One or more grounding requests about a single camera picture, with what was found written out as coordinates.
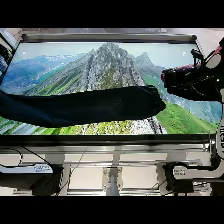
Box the red garment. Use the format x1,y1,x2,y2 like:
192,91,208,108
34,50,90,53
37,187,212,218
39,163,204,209
161,63,202,83

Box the silver frame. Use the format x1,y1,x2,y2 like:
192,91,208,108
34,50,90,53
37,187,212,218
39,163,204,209
0,31,221,197

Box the black garment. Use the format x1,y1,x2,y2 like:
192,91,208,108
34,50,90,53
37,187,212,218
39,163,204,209
163,66,224,103

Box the black pants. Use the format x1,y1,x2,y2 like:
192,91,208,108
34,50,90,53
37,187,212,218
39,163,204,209
0,85,167,129

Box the black cable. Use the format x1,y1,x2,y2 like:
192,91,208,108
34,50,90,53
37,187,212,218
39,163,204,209
55,146,89,197
0,146,52,169

